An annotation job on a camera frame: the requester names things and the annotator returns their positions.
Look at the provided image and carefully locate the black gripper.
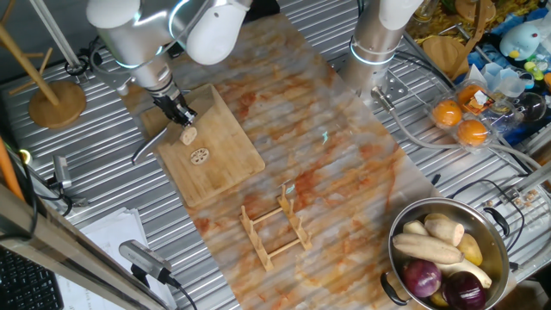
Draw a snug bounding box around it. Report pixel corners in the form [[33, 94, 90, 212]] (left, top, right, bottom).
[[152, 90, 198, 128]]

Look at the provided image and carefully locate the lotus root chunk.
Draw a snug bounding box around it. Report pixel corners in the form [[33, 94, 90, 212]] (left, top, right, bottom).
[[179, 126, 199, 146]]

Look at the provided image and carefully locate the steel cleaver knife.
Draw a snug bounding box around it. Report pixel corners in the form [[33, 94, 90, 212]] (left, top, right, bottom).
[[130, 84, 215, 165]]

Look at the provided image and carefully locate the lotus root slice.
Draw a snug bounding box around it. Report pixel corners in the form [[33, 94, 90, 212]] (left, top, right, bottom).
[[189, 146, 211, 166]]

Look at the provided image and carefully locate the small pale root piece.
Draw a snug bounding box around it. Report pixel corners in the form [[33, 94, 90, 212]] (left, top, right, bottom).
[[402, 220, 430, 237]]

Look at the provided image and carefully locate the long pale lotus root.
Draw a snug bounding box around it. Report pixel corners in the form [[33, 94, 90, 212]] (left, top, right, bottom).
[[392, 232, 465, 264]]

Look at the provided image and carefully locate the thick short lotus root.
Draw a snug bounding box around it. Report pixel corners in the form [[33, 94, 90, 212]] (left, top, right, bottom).
[[424, 214, 466, 246]]

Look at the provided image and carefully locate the pale curved root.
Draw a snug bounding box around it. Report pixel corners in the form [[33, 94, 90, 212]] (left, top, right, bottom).
[[434, 257, 492, 288]]

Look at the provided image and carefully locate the wooden cutting board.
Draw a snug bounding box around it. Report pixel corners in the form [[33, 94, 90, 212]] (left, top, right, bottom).
[[139, 83, 267, 208]]

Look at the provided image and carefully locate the wooden mug tree stand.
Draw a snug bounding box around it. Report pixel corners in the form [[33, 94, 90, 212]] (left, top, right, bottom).
[[0, 0, 89, 129]]

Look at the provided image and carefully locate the white paper stack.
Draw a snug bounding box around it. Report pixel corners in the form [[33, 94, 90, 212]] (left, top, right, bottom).
[[55, 208, 177, 310]]

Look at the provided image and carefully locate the wooden knife rack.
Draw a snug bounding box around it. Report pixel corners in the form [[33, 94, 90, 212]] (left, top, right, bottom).
[[238, 184, 313, 272]]

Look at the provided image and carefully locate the orange marble pattern mat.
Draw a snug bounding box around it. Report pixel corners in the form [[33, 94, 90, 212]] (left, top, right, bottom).
[[114, 12, 517, 310]]

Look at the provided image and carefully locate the white rod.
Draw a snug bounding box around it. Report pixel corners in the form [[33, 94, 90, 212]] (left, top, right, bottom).
[[28, 0, 83, 70]]

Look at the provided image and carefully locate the orange pole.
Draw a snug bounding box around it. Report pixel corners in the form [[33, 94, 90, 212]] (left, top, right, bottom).
[[0, 137, 26, 202]]

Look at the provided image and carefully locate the black keyboard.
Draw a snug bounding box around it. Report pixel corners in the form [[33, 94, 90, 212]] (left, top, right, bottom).
[[0, 247, 65, 310]]

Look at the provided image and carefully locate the round wooden stand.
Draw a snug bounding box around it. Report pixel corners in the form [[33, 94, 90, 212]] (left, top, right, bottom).
[[421, 0, 496, 81]]

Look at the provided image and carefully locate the orange fruit with label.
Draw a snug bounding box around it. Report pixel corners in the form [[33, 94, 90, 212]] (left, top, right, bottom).
[[457, 84, 486, 108]]

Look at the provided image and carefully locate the small yellow potato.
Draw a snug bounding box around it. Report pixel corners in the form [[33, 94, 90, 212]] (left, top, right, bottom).
[[429, 288, 449, 307]]

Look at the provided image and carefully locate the clear plastic fruit pack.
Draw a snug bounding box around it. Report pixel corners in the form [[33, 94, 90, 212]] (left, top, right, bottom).
[[428, 79, 524, 154]]

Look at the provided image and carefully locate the steel pot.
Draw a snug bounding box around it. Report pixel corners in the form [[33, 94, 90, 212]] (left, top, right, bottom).
[[380, 196, 511, 310]]

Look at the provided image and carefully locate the clear plastic cup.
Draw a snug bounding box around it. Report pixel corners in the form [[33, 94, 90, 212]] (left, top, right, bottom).
[[481, 62, 535, 98]]

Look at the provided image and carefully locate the dark purple onion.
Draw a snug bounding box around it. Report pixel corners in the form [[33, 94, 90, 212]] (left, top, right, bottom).
[[442, 270, 487, 310]]

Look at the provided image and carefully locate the blue plush toy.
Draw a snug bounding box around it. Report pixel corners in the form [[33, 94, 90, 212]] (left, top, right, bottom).
[[498, 22, 542, 60]]

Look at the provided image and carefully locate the dark glass bowl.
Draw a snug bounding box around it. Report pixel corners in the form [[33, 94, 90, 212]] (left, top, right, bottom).
[[514, 92, 548, 123]]

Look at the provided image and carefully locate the green yellow toy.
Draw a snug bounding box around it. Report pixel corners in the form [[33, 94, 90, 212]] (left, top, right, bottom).
[[523, 59, 546, 82]]

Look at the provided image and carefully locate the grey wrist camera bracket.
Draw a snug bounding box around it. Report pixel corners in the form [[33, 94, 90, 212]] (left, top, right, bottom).
[[90, 64, 133, 96]]

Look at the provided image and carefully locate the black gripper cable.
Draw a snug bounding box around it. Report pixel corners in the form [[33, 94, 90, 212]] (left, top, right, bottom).
[[79, 36, 130, 72]]

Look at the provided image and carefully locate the black cable loop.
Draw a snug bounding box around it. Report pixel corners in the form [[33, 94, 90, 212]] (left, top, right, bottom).
[[64, 57, 90, 78]]

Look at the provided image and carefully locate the black clamp mounted camera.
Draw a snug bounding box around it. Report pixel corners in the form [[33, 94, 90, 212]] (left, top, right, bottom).
[[46, 154, 90, 208]]

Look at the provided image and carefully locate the silver exterior camera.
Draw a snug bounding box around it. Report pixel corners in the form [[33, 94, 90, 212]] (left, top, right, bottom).
[[119, 239, 173, 285]]

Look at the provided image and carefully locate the black camera cable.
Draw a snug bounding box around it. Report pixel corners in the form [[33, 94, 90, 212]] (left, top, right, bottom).
[[165, 275, 199, 310]]

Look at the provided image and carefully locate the aluminium frame bar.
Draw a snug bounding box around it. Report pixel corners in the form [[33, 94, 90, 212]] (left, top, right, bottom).
[[0, 183, 169, 310]]

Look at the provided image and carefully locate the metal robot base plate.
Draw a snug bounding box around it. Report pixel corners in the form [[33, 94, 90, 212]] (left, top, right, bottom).
[[331, 55, 410, 109]]

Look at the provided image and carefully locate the grey hose cable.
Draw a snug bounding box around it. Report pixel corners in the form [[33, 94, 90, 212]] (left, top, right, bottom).
[[370, 85, 543, 171]]

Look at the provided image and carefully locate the thin black table cable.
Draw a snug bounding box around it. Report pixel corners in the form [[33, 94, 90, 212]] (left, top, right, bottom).
[[447, 178, 526, 253]]

